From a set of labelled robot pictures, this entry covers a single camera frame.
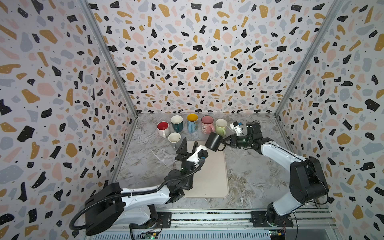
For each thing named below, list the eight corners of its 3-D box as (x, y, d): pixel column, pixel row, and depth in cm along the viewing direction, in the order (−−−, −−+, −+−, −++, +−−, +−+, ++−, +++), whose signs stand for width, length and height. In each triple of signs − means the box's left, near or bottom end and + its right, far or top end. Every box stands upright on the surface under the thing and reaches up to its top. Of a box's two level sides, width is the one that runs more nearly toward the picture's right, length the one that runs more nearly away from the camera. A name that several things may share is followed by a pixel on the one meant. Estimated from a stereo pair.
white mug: (157, 139, 107) (154, 133, 101) (160, 128, 114) (157, 121, 109) (168, 139, 107) (166, 133, 101) (170, 128, 115) (169, 121, 109)
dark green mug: (171, 136, 109) (169, 126, 101) (173, 125, 116) (171, 115, 108) (182, 136, 109) (181, 126, 101) (183, 125, 116) (182, 115, 108)
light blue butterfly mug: (186, 134, 110) (186, 125, 102) (187, 122, 118) (187, 113, 110) (198, 135, 110) (198, 125, 102) (198, 122, 118) (198, 113, 110)
